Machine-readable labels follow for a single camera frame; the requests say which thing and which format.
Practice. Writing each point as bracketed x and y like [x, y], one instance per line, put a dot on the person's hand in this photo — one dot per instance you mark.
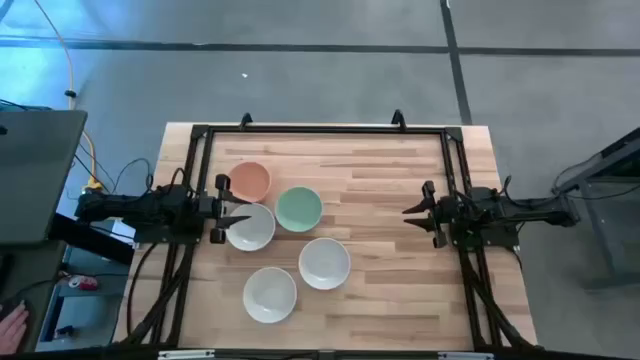
[12, 327]

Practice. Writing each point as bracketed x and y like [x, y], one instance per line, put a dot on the grey desk top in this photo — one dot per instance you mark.
[40, 175]

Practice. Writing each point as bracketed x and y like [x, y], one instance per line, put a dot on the black clamp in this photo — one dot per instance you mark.
[398, 118]
[245, 120]

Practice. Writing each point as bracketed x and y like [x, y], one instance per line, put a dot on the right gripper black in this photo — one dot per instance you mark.
[446, 215]

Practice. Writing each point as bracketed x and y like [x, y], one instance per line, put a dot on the grey low shelf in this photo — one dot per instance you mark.
[85, 310]

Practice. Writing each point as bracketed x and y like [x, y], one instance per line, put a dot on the dark metal cart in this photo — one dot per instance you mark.
[605, 200]

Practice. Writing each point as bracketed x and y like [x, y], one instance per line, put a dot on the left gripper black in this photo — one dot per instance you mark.
[207, 207]

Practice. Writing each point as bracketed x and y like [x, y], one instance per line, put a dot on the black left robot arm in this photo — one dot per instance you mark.
[125, 207]

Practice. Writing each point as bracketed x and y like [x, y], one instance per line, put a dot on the white bracket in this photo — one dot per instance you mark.
[465, 355]
[186, 354]

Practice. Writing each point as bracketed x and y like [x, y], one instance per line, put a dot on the red drink can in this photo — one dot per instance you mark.
[84, 283]

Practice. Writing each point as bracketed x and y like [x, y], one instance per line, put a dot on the white bowl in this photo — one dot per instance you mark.
[270, 295]
[324, 263]
[252, 234]

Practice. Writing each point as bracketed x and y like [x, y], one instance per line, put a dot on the black aluminium table frame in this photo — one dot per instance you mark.
[325, 129]

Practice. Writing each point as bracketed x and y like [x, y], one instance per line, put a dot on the orange bowl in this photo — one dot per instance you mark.
[252, 180]

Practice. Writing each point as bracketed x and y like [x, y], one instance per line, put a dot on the small white box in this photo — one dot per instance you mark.
[123, 232]

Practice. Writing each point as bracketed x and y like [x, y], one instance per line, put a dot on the green bowl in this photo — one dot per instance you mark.
[298, 209]

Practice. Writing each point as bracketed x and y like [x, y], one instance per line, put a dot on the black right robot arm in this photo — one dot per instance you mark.
[530, 210]

